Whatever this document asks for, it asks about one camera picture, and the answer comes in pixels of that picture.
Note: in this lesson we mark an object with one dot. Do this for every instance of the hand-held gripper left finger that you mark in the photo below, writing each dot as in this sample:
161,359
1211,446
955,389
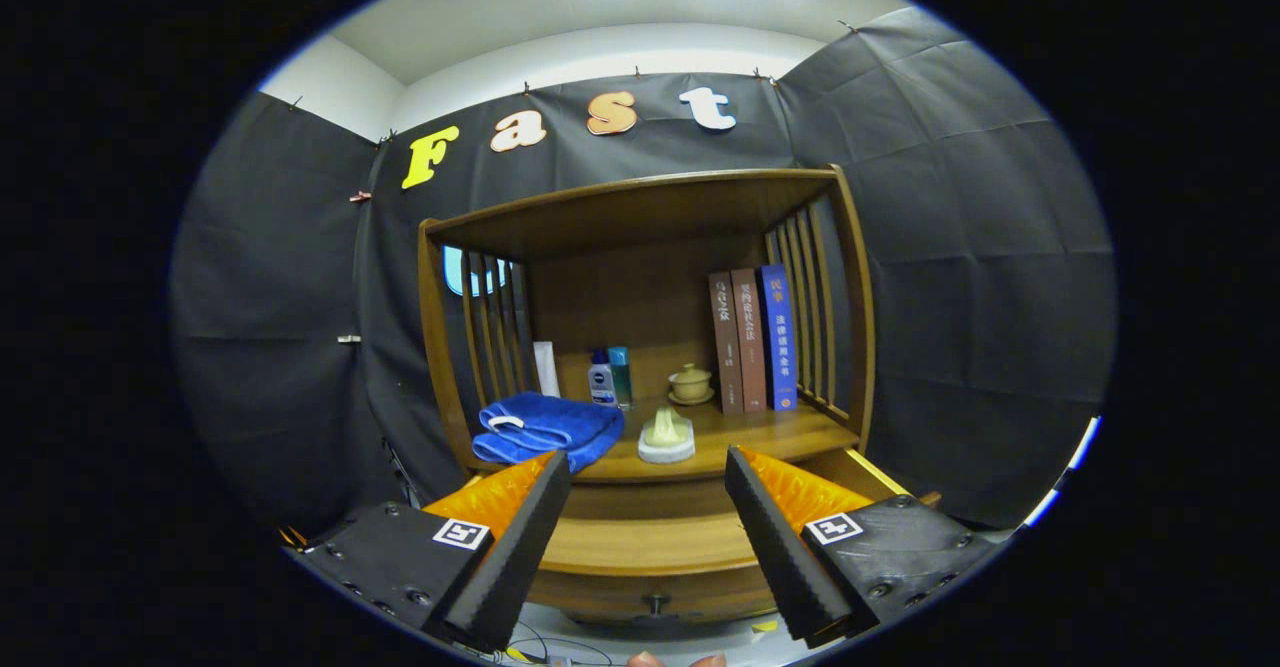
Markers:
515,557

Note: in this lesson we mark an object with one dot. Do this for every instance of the black backdrop cloth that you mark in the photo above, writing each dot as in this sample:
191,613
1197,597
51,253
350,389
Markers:
950,247

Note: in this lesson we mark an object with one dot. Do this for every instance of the pale green soap white dish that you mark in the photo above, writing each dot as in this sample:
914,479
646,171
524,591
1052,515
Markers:
665,442

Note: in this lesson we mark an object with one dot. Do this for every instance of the yellow lidded teacup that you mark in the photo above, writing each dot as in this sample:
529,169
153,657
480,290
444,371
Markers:
691,385

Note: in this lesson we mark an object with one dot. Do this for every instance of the white blue lotion bottle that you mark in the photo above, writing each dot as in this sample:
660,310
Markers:
602,385

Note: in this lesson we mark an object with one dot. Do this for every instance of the blue book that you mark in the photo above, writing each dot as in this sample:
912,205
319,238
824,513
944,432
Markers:
779,337

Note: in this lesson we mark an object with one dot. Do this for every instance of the blue folded towel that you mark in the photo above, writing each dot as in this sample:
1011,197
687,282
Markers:
550,427

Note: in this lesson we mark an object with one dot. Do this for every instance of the wooden cabinet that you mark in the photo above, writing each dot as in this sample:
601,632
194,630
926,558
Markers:
640,297

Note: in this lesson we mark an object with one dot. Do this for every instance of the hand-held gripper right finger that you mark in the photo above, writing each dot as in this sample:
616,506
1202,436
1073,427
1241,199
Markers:
780,557

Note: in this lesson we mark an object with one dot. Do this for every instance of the reddish brown book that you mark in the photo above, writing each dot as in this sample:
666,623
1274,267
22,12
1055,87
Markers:
749,342

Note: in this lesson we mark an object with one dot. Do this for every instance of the white tube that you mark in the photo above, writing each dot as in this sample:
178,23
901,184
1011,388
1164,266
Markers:
546,369

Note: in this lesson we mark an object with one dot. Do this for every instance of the wooden countertop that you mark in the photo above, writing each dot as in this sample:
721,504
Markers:
770,432

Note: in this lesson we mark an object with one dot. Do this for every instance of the wooden drawer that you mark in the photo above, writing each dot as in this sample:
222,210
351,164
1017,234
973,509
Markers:
640,592

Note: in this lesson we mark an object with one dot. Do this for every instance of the teal bottle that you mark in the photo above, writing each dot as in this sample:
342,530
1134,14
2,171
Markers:
622,377

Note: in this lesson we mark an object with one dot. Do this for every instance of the dark brown book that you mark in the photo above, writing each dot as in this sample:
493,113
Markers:
725,347

